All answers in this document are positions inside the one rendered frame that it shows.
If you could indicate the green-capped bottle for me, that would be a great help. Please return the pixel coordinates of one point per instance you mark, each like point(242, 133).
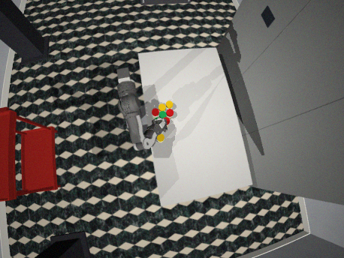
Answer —
point(162, 114)

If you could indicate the yellow-capped glass bottle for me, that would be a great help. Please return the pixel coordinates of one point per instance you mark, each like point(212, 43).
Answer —
point(161, 107)

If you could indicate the small glass bottle with yellow cap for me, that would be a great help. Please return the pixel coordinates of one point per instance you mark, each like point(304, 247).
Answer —
point(169, 105)

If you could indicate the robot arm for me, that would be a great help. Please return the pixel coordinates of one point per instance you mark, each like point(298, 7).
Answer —
point(131, 104)

